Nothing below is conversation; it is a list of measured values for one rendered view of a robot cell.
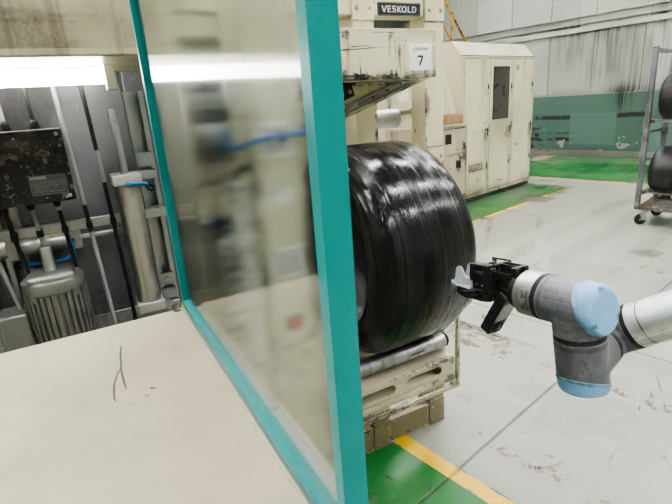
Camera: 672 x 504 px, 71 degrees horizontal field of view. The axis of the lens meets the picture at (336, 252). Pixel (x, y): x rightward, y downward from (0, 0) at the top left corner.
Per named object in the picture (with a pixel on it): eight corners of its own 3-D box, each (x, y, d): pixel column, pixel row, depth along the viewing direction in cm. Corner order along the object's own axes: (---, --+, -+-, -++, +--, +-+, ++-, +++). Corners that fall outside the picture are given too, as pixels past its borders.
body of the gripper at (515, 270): (491, 255, 106) (536, 263, 96) (493, 292, 108) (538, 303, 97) (466, 263, 103) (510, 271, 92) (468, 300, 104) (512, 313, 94)
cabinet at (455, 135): (423, 237, 561) (422, 129, 524) (387, 230, 604) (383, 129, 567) (468, 221, 616) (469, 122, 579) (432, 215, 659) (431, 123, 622)
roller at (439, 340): (337, 380, 125) (346, 387, 121) (336, 365, 124) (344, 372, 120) (439, 342, 141) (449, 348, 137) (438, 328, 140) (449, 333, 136)
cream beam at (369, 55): (263, 85, 127) (257, 26, 122) (235, 91, 148) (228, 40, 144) (438, 77, 154) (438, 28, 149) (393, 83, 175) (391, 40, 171)
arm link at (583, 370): (623, 379, 90) (620, 320, 87) (602, 411, 83) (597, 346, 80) (572, 368, 97) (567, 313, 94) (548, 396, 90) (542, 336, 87)
